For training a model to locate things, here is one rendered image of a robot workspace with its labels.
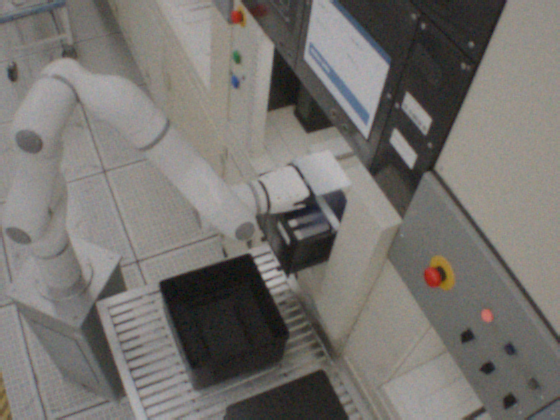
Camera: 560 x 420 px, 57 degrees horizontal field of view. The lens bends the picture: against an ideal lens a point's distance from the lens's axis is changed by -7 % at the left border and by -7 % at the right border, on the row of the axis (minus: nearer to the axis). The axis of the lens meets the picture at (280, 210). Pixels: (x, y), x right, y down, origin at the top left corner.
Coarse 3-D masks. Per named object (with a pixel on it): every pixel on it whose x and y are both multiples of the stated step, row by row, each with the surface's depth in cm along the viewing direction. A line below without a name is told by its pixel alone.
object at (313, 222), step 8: (304, 208) 151; (312, 208) 146; (296, 216) 157; (304, 216) 152; (312, 216) 147; (320, 216) 143; (304, 224) 154; (312, 224) 149; (320, 224) 144; (328, 224) 140; (304, 232) 155; (312, 232) 150
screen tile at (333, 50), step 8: (320, 0) 112; (320, 8) 113; (328, 8) 110; (320, 16) 114; (328, 16) 111; (336, 16) 108; (312, 24) 118; (328, 24) 112; (336, 24) 109; (344, 24) 107; (312, 32) 119; (320, 32) 116; (336, 32) 110; (344, 32) 108; (320, 40) 117; (328, 40) 114; (336, 40) 111; (328, 48) 115; (336, 48) 112; (328, 56) 116; (336, 56) 113; (336, 64) 115
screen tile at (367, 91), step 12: (348, 48) 108; (360, 48) 104; (360, 60) 106; (372, 60) 102; (348, 72) 111; (372, 72) 103; (360, 84) 108; (372, 84) 105; (360, 96) 110; (372, 96) 106
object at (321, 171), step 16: (304, 160) 135; (320, 160) 136; (304, 176) 132; (320, 176) 133; (336, 176) 133; (320, 192) 130; (320, 208) 137; (272, 224) 145; (288, 224) 135; (336, 224) 134; (272, 240) 148; (288, 240) 138; (304, 240) 133; (320, 240) 137; (288, 256) 141; (304, 256) 140; (320, 256) 145; (288, 272) 144
